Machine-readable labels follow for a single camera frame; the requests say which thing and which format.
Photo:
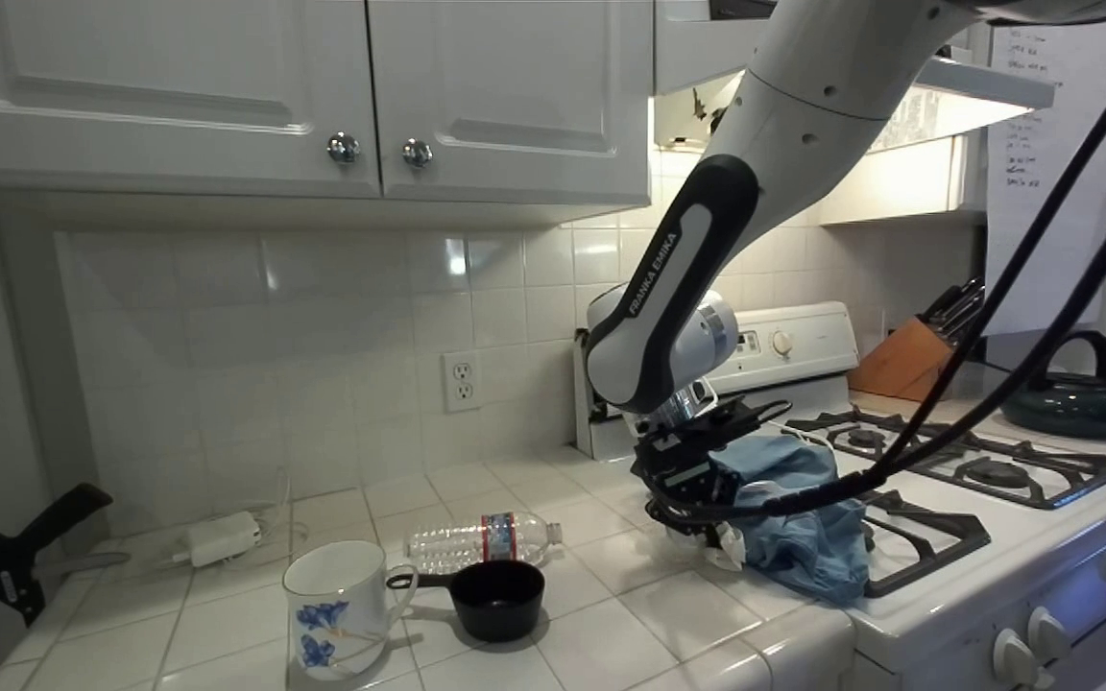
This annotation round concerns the white paper note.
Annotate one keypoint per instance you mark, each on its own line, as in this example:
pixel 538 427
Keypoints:
pixel 1043 192

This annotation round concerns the white range hood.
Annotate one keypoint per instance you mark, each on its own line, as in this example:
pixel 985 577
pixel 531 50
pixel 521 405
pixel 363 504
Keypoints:
pixel 956 96

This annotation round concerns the white wall cabinet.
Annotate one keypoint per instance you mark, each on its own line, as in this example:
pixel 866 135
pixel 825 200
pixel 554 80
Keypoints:
pixel 227 96

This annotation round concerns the cabinet door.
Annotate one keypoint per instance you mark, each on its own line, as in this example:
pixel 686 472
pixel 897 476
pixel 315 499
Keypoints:
pixel 515 77
pixel 150 67

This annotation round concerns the black clamp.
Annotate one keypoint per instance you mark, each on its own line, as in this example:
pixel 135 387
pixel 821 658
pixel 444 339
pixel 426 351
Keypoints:
pixel 30 547

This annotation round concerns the white wall socket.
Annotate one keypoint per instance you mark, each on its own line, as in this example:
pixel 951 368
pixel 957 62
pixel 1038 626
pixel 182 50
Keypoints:
pixel 462 381

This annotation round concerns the white gas stove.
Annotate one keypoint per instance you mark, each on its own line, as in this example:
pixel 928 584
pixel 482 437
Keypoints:
pixel 995 566

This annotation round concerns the stove burner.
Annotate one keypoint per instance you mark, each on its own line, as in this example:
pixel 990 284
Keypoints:
pixel 865 439
pixel 937 537
pixel 999 473

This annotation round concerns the clear plastic water bottle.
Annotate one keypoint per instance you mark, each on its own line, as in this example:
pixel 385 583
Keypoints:
pixel 476 542

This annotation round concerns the stove timer knob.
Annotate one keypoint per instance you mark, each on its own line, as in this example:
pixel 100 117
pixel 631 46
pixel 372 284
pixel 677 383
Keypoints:
pixel 782 344

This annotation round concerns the white mug with blue flowers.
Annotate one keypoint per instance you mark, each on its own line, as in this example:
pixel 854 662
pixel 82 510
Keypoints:
pixel 337 609

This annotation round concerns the dark blue kettle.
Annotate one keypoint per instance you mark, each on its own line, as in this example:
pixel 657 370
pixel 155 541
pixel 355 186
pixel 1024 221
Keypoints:
pixel 1076 403

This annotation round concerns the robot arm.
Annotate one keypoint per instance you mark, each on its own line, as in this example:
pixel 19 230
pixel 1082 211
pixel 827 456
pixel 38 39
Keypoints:
pixel 803 125

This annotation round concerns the blue cloth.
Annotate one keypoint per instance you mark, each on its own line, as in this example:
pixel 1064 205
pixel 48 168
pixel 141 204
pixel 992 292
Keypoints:
pixel 803 537

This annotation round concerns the white power adapter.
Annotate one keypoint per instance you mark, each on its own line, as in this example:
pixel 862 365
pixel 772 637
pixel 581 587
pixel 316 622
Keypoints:
pixel 224 538

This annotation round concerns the wooden knife block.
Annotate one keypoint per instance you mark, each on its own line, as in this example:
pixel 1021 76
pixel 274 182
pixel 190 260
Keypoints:
pixel 903 360

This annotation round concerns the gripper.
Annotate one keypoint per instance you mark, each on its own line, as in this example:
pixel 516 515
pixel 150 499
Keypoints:
pixel 683 470

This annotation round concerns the black measuring cup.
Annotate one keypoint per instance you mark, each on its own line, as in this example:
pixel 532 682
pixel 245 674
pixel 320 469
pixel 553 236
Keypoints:
pixel 495 600

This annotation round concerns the silver cabinet knob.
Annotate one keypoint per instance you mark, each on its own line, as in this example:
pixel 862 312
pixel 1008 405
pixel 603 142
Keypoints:
pixel 344 147
pixel 418 153

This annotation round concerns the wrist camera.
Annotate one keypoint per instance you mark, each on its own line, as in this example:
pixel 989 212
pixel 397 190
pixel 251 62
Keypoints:
pixel 740 413

